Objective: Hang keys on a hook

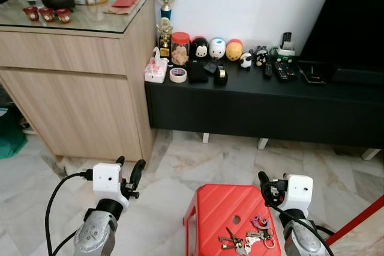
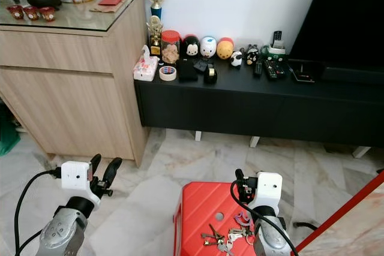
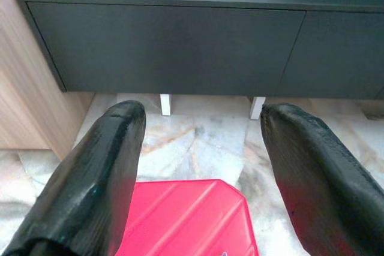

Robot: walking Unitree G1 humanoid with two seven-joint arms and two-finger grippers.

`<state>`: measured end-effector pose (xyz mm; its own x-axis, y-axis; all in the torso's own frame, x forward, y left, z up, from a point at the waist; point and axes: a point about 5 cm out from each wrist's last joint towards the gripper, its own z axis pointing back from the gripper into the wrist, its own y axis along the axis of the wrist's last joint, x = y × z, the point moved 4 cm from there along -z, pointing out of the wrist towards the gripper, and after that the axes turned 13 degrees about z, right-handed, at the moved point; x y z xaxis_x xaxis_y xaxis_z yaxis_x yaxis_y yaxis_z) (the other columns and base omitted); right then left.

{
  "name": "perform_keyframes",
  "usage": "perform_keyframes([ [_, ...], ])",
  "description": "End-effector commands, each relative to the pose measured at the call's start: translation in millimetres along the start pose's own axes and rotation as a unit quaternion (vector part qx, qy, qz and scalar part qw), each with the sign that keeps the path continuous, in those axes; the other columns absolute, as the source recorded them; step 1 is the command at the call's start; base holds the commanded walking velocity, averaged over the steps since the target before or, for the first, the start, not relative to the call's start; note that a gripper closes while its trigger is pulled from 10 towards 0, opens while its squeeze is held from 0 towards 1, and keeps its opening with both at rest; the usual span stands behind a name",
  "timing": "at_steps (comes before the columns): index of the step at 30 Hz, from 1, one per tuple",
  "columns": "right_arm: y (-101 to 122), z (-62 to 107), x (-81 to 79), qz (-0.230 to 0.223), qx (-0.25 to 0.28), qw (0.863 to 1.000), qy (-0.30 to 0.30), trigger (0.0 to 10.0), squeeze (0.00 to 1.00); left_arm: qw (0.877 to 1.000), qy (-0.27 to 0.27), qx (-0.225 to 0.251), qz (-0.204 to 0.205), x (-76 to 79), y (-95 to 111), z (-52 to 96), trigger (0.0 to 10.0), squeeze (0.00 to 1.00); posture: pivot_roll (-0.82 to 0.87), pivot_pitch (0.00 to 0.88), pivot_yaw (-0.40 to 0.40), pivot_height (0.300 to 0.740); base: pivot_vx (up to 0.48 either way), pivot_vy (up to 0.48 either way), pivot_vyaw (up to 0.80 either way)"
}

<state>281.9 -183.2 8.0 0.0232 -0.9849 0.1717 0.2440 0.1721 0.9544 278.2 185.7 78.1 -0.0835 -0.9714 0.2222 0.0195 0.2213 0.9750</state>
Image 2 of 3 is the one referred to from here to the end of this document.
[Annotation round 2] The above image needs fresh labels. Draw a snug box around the black mouse plush toy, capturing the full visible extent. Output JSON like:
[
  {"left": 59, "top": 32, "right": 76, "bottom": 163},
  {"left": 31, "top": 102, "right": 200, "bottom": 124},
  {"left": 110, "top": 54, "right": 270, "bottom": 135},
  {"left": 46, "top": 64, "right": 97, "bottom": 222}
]
[{"left": 181, "top": 35, "right": 201, "bottom": 59}]

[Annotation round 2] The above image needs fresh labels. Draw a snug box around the small black white figure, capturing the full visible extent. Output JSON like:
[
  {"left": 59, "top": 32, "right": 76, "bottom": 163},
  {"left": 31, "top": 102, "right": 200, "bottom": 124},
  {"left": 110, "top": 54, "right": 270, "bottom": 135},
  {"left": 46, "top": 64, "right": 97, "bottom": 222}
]
[{"left": 244, "top": 44, "right": 260, "bottom": 67}]

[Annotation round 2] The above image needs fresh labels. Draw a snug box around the wide black remote control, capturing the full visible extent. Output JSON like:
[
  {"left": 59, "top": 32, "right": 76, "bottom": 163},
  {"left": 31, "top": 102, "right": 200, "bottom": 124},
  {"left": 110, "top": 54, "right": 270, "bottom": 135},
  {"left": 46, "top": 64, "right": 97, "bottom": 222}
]
[{"left": 263, "top": 59, "right": 287, "bottom": 81}]

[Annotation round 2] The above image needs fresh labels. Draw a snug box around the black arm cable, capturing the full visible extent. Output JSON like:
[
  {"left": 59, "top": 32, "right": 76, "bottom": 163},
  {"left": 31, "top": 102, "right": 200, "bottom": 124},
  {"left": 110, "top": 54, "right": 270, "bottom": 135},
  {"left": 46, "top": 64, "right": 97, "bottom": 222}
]
[
  {"left": 14, "top": 168, "right": 63, "bottom": 256},
  {"left": 229, "top": 181, "right": 301, "bottom": 256}
]

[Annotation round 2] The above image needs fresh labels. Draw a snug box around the small black flat object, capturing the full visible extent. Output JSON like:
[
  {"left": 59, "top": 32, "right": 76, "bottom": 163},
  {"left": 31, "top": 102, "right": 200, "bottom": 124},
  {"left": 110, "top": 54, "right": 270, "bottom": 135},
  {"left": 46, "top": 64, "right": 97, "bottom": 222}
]
[{"left": 193, "top": 58, "right": 211, "bottom": 74}]

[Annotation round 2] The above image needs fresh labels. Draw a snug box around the light wood cabinet glass top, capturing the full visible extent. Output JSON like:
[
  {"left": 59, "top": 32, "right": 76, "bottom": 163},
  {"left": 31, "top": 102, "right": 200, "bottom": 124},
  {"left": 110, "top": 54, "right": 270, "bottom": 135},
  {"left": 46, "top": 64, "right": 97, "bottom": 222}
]
[{"left": 0, "top": 0, "right": 150, "bottom": 167}]

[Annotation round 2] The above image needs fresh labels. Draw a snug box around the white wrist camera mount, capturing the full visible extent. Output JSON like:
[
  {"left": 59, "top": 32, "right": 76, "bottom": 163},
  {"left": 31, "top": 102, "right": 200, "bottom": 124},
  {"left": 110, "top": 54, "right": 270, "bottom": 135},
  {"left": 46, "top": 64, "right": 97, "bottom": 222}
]
[
  {"left": 251, "top": 172, "right": 284, "bottom": 212},
  {"left": 60, "top": 160, "right": 94, "bottom": 203}
]

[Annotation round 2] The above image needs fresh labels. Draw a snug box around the black tray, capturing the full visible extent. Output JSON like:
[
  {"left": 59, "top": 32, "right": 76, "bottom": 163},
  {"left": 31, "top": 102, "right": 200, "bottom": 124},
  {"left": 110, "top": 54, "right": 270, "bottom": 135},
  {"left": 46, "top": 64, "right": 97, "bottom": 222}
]
[{"left": 287, "top": 58, "right": 318, "bottom": 85}]

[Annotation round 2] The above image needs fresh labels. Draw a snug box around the black television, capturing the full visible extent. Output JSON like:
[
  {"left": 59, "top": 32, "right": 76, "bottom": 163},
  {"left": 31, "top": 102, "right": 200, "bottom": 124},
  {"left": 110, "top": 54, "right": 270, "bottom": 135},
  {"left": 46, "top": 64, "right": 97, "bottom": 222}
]
[{"left": 288, "top": 0, "right": 384, "bottom": 84}]

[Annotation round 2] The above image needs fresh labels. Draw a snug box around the black box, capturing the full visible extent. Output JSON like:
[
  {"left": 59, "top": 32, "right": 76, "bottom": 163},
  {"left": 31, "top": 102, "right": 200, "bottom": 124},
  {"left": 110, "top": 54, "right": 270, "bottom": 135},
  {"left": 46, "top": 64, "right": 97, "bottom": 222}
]
[{"left": 177, "top": 58, "right": 199, "bottom": 83}]

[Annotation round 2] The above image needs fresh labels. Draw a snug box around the clear jar red lid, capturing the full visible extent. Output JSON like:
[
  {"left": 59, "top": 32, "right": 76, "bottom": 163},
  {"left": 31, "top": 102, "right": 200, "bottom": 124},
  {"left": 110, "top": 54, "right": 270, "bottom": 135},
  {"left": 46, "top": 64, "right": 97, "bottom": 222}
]
[{"left": 161, "top": 29, "right": 182, "bottom": 66}]

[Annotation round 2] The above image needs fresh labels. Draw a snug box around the green bag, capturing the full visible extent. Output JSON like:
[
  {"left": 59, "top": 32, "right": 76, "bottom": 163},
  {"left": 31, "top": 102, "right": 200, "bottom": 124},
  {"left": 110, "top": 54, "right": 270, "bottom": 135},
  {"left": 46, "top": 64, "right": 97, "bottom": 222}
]
[{"left": 0, "top": 108, "right": 20, "bottom": 156}]

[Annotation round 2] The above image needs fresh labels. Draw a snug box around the marble pattern folding table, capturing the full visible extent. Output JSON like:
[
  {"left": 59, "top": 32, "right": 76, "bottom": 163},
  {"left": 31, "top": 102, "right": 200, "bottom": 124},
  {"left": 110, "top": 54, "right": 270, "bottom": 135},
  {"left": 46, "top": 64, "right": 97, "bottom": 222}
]
[{"left": 296, "top": 169, "right": 384, "bottom": 256}]

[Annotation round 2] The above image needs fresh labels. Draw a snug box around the bunch of metal keys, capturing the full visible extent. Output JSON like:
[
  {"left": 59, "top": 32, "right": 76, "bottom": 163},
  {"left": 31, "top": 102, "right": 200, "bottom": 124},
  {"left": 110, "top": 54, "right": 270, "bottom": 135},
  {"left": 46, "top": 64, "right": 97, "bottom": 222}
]
[{"left": 201, "top": 210, "right": 257, "bottom": 256}]

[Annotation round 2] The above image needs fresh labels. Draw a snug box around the red plastic stool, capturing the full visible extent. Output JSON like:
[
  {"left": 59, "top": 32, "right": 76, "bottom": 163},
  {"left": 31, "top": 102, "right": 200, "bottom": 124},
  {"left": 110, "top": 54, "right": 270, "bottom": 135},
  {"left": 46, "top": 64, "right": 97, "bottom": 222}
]
[{"left": 172, "top": 181, "right": 262, "bottom": 256}]

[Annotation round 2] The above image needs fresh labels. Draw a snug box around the small gold trophy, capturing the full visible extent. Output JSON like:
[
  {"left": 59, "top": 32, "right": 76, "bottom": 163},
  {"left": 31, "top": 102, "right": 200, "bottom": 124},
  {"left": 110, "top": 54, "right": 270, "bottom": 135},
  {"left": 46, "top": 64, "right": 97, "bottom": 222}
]
[{"left": 146, "top": 16, "right": 164, "bottom": 58}]

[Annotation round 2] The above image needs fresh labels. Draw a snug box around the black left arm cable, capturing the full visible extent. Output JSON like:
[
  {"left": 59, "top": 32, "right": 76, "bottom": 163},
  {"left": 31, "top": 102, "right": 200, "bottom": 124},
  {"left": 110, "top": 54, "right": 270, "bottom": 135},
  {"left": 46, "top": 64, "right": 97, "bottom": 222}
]
[{"left": 14, "top": 168, "right": 63, "bottom": 256}]

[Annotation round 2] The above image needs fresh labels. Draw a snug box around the small panda figure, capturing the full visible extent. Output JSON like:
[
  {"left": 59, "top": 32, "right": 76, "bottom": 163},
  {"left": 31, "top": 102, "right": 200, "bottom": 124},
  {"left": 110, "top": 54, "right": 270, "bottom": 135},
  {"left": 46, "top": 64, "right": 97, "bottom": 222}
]
[{"left": 230, "top": 50, "right": 244, "bottom": 68}]

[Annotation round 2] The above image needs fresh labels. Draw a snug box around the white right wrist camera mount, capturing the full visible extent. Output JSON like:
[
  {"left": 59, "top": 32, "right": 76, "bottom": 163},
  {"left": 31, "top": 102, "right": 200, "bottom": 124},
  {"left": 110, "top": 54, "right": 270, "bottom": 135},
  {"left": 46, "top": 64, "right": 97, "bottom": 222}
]
[{"left": 251, "top": 172, "right": 284, "bottom": 212}]

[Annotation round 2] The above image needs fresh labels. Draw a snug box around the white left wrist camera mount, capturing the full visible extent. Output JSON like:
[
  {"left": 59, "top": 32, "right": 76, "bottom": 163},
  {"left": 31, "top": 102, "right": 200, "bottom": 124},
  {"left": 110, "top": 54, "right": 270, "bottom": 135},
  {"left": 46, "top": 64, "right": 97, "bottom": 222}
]
[{"left": 60, "top": 160, "right": 94, "bottom": 203}]

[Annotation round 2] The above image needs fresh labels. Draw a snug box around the orange yellow round plush toy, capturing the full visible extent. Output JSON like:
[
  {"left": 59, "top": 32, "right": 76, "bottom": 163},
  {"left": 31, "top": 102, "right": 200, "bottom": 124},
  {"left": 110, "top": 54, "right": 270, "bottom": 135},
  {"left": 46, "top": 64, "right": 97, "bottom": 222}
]
[{"left": 216, "top": 37, "right": 235, "bottom": 61}]

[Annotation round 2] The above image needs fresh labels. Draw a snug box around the white round plush toy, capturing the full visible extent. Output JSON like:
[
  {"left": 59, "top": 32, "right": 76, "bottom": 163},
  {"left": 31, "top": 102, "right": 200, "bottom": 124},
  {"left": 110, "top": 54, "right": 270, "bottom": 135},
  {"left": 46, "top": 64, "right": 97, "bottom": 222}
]
[{"left": 199, "top": 35, "right": 218, "bottom": 61}]

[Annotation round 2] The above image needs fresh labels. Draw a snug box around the pink tissue pack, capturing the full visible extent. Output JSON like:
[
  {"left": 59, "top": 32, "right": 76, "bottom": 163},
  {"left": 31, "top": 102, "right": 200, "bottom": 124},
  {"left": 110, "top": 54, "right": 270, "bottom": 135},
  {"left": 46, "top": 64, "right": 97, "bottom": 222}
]
[{"left": 133, "top": 44, "right": 160, "bottom": 83}]

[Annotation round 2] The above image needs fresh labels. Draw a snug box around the small red cup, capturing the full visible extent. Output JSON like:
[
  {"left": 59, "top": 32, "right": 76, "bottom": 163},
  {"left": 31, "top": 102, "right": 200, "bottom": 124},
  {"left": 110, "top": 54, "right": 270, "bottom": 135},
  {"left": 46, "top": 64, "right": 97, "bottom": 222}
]
[
  {"left": 39, "top": 7, "right": 56, "bottom": 23},
  {"left": 23, "top": 6, "right": 41, "bottom": 22},
  {"left": 7, "top": 5, "right": 25, "bottom": 20}
]

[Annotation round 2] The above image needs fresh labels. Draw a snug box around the black tape dispenser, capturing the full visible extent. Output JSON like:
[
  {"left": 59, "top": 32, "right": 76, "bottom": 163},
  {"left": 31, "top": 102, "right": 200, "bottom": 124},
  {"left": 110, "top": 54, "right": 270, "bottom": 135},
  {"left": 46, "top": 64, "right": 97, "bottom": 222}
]
[{"left": 203, "top": 64, "right": 219, "bottom": 86}]

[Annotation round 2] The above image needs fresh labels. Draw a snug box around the white tape roll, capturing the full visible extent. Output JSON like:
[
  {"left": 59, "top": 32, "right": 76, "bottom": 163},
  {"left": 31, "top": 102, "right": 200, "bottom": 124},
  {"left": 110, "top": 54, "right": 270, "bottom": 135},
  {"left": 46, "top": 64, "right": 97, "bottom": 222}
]
[{"left": 158, "top": 65, "right": 178, "bottom": 82}]

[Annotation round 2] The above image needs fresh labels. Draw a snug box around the low black TV console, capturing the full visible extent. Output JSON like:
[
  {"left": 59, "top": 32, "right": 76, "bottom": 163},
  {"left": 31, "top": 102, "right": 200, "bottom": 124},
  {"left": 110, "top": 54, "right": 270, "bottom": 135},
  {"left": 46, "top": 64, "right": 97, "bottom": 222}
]
[{"left": 134, "top": 57, "right": 384, "bottom": 159}]

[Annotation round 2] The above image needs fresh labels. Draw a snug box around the slim black remote control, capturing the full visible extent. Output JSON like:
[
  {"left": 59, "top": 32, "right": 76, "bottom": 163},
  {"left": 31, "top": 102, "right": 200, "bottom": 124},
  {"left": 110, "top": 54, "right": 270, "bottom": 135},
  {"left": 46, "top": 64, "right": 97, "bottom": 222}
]
[{"left": 253, "top": 61, "right": 264, "bottom": 79}]

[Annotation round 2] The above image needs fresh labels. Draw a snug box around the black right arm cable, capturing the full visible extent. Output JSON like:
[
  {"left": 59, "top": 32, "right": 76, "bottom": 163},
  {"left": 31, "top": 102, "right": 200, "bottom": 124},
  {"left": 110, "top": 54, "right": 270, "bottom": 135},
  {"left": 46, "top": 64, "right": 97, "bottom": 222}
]
[{"left": 229, "top": 181, "right": 301, "bottom": 256}]

